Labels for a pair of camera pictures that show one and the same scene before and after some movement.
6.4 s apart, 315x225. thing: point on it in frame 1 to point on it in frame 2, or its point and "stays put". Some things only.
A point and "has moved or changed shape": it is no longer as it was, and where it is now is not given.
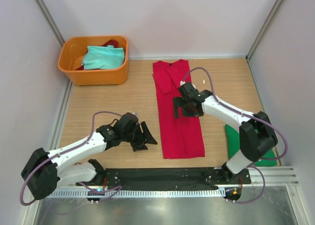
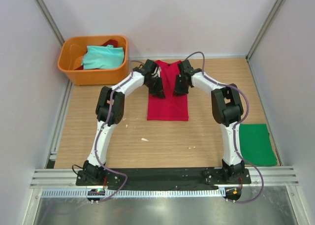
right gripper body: (187, 111) to (180, 81)
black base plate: (167, 179) stays put
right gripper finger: (177, 102) to (180, 90)
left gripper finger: (137, 145) to (157, 92)
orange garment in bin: (78, 62) stays put
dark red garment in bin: (111, 42) stays put
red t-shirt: (181, 137) has moved or changed shape
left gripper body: (130, 138) to (154, 82)
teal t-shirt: (103, 57) stays put
